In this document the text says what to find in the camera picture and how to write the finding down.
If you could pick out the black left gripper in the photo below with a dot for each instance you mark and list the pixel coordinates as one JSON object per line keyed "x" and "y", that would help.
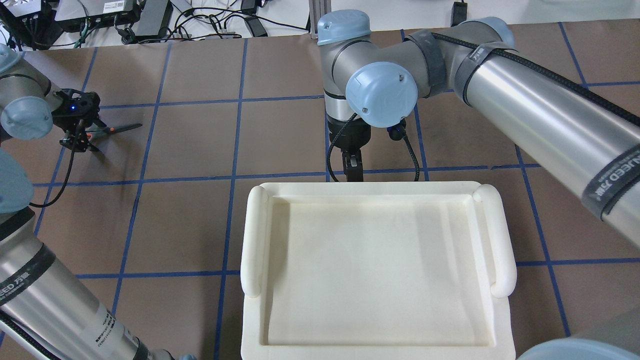
{"x": 68, "y": 109}

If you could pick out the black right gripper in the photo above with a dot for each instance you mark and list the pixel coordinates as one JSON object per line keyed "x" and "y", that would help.
{"x": 348, "y": 135}

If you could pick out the orange grey scissors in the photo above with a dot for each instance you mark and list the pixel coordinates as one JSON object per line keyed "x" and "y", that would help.
{"x": 107, "y": 131}

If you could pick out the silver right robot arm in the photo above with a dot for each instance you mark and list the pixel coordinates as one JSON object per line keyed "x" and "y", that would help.
{"x": 221, "y": 116}

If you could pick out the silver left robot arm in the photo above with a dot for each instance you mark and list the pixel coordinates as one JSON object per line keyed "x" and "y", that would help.
{"x": 44, "y": 307}

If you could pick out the white foam tray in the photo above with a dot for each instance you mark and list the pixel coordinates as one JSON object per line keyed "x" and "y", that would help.
{"x": 377, "y": 271}

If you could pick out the aluminium frame post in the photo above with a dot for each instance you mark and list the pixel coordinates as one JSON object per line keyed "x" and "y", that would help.
{"x": 317, "y": 9}

